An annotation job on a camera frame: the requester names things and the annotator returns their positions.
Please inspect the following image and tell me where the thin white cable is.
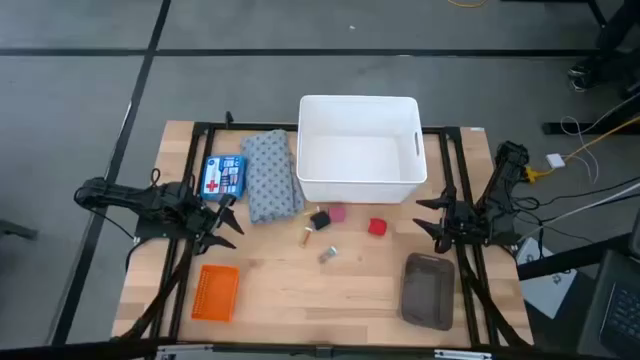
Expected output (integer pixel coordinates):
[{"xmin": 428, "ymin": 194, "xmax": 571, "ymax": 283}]
[{"xmin": 559, "ymin": 115, "xmax": 601, "ymax": 184}]

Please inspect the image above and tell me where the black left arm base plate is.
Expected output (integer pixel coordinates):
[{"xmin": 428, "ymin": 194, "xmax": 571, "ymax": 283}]
[{"xmin": 133, "ymin": 218, "xmax": 176, "ymax": 241}]

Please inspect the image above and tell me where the white cardboard box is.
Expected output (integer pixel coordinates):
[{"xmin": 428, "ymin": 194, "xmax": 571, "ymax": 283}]
[{"xmin": 514, "ymin": 236, "xmax": 577, "ymax": 320}]

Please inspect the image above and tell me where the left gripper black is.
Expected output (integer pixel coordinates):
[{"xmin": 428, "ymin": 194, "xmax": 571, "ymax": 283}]
[{"xmin": 187, "ymin": 194, "xmax": 246, "ymax": 256}]

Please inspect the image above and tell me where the black cable bundle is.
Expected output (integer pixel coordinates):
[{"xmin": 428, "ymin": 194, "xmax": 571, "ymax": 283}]
[{"xmin": 509, "ymin": 175, "xmax": 640, "ymax": 214}]

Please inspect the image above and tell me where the black desk foot bar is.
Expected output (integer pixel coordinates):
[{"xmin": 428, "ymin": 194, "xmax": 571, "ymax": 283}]
[{"xmin": 542, "ymin": 94, "xmax": 640, "ymax": 136}]

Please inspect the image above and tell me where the grey patterned cloth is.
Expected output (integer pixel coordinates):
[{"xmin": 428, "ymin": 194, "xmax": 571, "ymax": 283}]
[{"xmin": 240, "ymin": 129, "xmax": 307, "ymax": 225}]

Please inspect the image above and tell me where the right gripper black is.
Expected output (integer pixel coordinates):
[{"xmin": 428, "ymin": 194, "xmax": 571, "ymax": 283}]
[{"xmin": 412, "ymin": 194, "xmax": 484, "ymax": 255}]

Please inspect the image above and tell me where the black aluminium table frame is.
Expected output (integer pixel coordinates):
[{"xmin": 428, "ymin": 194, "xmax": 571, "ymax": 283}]
[{"xmin": 112, "ymin": 110, "xmax": 534, "ymax": 351}]

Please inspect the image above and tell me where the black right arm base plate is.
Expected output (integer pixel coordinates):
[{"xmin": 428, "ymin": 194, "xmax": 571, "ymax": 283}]
[{"xmin": 447, "ymin": 204, "xmax": 519, "ymax": 248}]

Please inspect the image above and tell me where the grey chair base leg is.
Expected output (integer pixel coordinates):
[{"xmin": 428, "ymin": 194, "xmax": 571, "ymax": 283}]
[{"xmin": 0, "ymin": 218, "xmax": 40, "ymax": 242}]

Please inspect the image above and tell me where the dark grey plastic tray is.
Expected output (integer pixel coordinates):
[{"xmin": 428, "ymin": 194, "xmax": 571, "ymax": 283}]
[{"xmin": 399, "ymin": 251, "xmax": 457, "ymax": 332}]

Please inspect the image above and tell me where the blue first aid kit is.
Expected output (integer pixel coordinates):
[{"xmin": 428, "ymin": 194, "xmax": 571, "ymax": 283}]
[{"xmin": 199, "ymin": 154, "xmax": 249, "ymax": 203}]

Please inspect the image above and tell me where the grey thick cable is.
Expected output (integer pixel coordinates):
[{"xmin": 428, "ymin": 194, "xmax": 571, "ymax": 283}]
[{"xmin": 519, "ymin": 180, "xmax": 640, "ymax": 242}]

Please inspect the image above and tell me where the red cube block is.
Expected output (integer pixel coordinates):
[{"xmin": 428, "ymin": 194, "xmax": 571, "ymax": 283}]
[{"xmin": 367, "ymin": 217, "xmax": 389, "ymax": 238}]

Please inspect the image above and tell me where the white plastic storage bin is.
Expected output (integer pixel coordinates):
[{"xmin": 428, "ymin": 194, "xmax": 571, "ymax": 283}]
[{"xmin": 296, "ymin": 94, "xmax": 429, "ymax": 205}]

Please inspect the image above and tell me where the black laptop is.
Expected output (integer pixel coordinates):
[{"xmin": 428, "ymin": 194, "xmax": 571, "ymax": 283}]
[{"xmin": 577, "ymin": 248, "xmax": 640, "ymax": 360}]

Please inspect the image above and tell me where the orange perforated plastic tray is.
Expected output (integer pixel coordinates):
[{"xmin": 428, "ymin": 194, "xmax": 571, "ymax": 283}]
[{"xmin": 190, "ymin": 263, "xmax": 241, "ymax": 323}]

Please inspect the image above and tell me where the black diagonal stand bar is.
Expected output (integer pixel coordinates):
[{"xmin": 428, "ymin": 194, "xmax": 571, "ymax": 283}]
[{"xmin": 516, "ymin": 231, "xmax": 632, "ymax": 282}]

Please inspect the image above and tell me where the yellow cable with plug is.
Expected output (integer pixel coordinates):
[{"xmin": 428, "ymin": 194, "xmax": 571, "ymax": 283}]
[{"xmin": 522, "ymin": 113, "xmax": 640, "ymax": 184}]

